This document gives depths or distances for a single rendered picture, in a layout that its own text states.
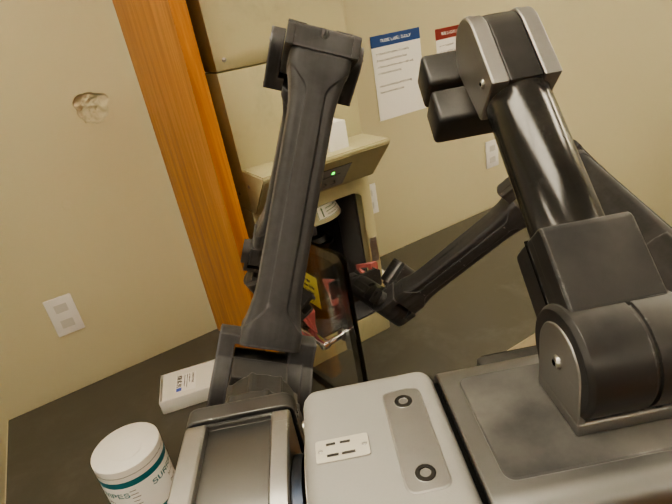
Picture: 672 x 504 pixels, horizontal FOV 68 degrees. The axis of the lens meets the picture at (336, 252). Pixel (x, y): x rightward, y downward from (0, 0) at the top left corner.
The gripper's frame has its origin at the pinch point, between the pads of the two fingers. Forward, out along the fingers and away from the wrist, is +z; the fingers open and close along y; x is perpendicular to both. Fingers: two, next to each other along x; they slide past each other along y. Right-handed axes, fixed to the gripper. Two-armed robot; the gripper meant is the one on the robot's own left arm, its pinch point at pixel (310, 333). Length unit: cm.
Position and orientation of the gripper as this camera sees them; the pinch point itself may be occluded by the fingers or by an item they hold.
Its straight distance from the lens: 103.6
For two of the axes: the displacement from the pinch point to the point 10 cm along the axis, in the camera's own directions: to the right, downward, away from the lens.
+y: -6.5, 7.1, -2.7
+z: 4.7, 6.6, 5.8
